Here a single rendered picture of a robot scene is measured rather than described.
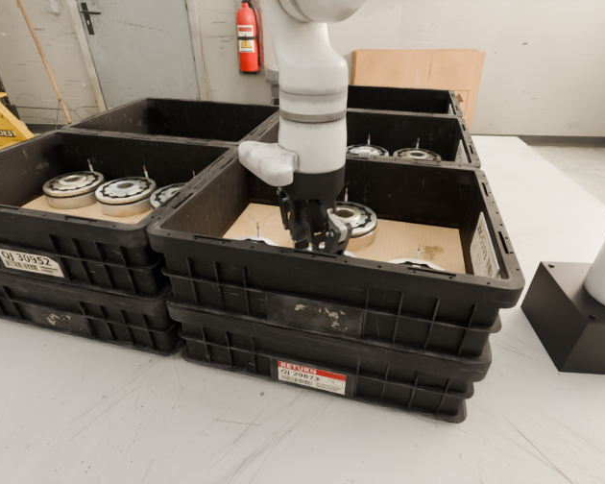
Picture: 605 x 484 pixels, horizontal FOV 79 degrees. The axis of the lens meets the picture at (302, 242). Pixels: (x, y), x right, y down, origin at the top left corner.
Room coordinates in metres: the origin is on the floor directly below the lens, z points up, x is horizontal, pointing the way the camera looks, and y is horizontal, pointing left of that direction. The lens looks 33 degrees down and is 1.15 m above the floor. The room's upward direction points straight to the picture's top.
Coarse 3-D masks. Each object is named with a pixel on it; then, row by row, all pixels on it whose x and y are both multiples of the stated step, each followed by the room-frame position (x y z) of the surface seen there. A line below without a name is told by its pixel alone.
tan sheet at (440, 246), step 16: (256, 208) 0.59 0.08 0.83; (272, 208) 0.59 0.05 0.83; (240, 224) 0.54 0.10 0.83; (272, 224) 0.54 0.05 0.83; (384, 224) 0.54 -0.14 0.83; (400, 224) 0.54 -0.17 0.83; (416, 224) 0.54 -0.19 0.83; (272, 240) 0.49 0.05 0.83; (288, 240) 0.49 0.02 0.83; (384, 240) 0.49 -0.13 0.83; (400, 240) 0.49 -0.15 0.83; (416, 240) 0.49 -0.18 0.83; (432, 240) 0.49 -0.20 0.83; (448, 240) 0.49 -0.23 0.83; (368, 256) 0.44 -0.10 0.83; (384, 256) 0.44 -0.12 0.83; (400, 256) 0.44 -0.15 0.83; (432, 256) 0.44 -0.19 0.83; (448, 256) 0.44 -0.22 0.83; (464, 272) 0.41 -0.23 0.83
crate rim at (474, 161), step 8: (352, 112) 0.88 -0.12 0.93; (360, 112) 0.87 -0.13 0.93; (368, 112) 0.87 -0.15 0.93; (376, 112) 0.86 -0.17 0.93; (384, 112) 0.86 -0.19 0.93; (392, 112) 0.86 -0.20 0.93; (448, 120) 0.82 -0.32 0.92; (456, 120) 0.82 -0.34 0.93; (464, 120) 0.80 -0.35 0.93; (264, 128) 0.75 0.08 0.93; (272, 128) 0.76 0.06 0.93; (464, 128) 0.75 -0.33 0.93; (256, 136) 0.69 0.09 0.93; (464, 136) 0.69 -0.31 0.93; (472, 144) 0.65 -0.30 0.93; (472, 152) 0.61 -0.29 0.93; (408, 160) 0.57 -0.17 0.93; (416, 160) 0.57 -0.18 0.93; (424, 160) 0.57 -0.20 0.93; (432, 160) 0.57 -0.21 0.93; (440, 160) 0.57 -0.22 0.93; (472, 160) 0.57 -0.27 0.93
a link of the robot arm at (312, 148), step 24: (288, 120) 0.38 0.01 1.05; (336, 120) 0.38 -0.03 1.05; (240, 144) 0.40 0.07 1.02; (264, 144) 0.40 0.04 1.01; (288, 144) 0.37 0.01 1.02; (312, 144) 0.36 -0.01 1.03; (336, 144) 0.37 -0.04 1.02; (264, 168) 0.34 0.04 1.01; (288, 168) 0.33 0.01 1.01; (312, 168) 0.36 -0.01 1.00; (336, 168) 0.37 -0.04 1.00
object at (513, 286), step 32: (352, 160) 0.58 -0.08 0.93; (384, 160) 0.57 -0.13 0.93; (192, 192) 0.45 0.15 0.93; (480, 192) 0.46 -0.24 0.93; (160, 224) 0.37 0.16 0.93; (192, 256) 0.33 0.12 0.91; (224, 256) 0.32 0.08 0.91; (256, 256) 0.32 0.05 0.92; (288, 256) 0.31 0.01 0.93; (320, 256) 0.30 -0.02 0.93; (512, 256) 0.30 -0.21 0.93; (384, 288) 0.28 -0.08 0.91; (416, 288) 0.27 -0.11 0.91; (448, 288) 0.27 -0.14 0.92; (480, 288) 0.26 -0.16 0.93; (512, 288) 0.25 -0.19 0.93
